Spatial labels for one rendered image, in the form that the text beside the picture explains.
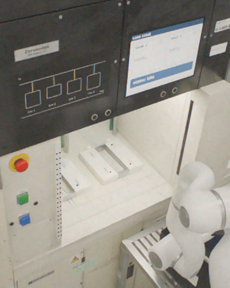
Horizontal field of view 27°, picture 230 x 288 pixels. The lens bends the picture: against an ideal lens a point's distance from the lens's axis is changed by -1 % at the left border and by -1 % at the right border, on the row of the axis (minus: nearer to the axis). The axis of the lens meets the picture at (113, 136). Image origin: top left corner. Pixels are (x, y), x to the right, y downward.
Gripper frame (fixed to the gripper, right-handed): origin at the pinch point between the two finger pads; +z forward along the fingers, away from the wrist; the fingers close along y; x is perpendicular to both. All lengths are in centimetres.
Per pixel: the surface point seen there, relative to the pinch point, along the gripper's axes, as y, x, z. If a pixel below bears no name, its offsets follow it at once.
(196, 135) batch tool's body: -23.6, 14.8, 12.4
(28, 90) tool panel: -36, 54, -52
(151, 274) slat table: -9.6, -29.8, -19.1
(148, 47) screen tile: -30, 57, -13
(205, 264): 6.0, -14.8, -9.7
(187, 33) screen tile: -28, 58, 2
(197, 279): 6.9, -19.6, -13.3
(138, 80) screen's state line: -31, 46, -16
